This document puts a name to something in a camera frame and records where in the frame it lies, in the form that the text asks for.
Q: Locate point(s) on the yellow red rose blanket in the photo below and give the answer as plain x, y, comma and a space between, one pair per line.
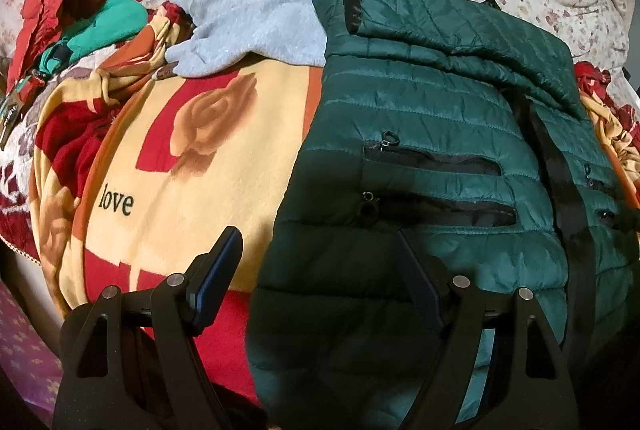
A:
148, 182

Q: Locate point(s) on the dark green puffer jacket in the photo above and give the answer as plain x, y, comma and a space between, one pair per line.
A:
461, 126

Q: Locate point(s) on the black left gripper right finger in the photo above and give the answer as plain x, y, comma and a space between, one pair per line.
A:
527, 384

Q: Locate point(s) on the teal green garment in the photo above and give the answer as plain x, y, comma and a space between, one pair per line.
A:
115, 21

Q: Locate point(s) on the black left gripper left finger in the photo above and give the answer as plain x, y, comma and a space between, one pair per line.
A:
129, 358

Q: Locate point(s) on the light grey sweater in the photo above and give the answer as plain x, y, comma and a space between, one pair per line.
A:
225, 31

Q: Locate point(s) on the purple patterned mat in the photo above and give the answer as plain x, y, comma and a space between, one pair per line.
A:
31, 367

